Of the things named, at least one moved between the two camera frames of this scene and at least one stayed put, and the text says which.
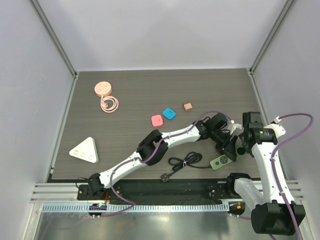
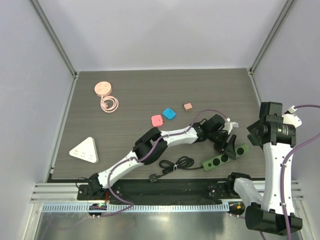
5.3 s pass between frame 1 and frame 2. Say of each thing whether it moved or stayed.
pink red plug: stayed
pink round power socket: stayed
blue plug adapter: stayed
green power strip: moved
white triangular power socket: stayed
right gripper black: moved
